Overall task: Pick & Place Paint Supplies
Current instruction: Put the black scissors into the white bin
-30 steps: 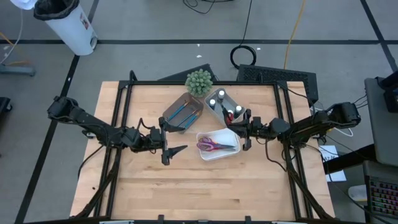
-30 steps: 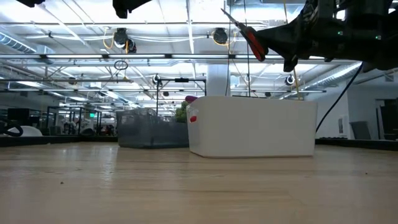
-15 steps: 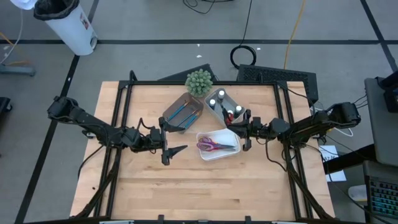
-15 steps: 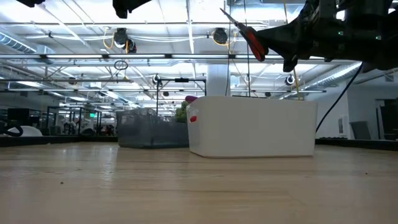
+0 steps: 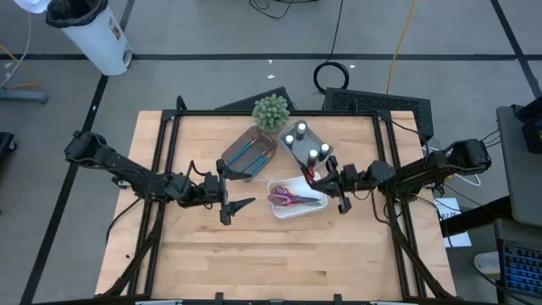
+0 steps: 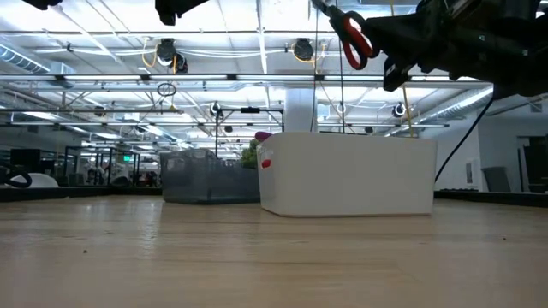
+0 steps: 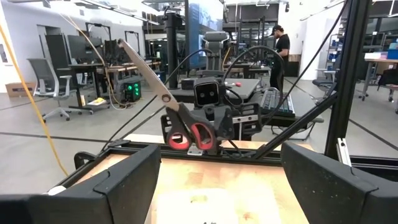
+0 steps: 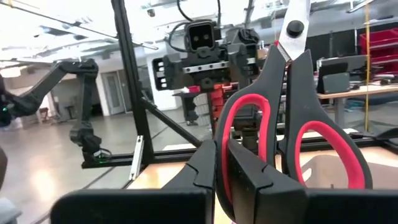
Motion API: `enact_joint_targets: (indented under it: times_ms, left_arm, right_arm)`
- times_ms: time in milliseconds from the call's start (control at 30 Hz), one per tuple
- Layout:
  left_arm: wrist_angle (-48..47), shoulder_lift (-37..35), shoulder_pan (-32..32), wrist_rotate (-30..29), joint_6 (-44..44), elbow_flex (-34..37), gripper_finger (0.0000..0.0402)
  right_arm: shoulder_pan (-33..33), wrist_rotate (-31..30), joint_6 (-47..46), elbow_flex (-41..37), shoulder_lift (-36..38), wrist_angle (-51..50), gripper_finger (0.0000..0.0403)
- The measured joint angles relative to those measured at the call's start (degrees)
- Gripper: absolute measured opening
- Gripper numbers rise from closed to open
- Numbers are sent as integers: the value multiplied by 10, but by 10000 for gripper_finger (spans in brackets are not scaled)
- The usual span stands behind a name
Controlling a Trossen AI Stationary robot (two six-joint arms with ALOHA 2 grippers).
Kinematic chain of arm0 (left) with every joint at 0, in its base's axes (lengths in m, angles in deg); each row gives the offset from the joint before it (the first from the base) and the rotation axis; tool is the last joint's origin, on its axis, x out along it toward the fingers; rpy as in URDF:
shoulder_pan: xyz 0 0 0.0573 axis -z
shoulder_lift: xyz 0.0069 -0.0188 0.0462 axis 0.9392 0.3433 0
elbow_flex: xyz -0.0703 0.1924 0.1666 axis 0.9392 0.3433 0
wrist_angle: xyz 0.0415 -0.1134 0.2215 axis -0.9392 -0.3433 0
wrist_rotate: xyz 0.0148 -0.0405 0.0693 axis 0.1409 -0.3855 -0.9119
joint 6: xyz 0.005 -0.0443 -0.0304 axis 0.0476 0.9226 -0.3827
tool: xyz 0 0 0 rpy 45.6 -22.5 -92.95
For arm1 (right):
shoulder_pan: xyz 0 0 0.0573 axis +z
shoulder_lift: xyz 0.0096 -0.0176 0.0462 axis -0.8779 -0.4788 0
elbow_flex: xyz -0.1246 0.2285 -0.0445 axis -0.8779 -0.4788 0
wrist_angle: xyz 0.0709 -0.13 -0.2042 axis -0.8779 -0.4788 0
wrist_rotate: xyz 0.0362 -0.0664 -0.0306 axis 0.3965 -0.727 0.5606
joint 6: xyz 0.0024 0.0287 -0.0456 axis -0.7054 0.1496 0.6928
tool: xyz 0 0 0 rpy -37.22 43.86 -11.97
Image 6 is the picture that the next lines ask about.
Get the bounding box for hanging cable ring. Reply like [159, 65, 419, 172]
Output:
[156, 82, 178, 98]

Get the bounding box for black ceiling cable reel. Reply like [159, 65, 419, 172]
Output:
[154, 37, 190, 74]
[292, 37, 316, 63]

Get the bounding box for yellow cable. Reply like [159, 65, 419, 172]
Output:
[401, 84, 416, 138]

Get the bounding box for black and red scissors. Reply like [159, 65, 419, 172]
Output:
[310, 0, 382, 72]

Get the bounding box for white pillar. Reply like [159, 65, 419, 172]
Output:
[283, 87, 320, 134]

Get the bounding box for grey chair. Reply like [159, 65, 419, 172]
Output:
[481, 165, 514, 193]

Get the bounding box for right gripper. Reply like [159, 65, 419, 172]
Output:
[367, 0, 509, 92]

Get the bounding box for black metal table frame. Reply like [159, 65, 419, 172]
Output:
[0, 184, 548, 209]

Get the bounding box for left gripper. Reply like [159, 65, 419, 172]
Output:
[21, 0, 63, 10]

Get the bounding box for black cable loop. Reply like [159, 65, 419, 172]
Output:
[0, 162, 34, 189]

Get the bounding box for white plastic bin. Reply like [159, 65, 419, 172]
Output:
[256, 131, 438, 218]

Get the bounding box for grey mesh basket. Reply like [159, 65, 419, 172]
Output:
[159, 147, 262, 204]

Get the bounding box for black background frame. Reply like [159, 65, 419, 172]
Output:
[214, 106, 285, 139]

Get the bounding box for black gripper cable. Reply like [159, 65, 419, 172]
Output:
[434, 96, 496, 183]

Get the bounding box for white rounded object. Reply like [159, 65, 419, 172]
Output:
[8, 172, 60, 189]

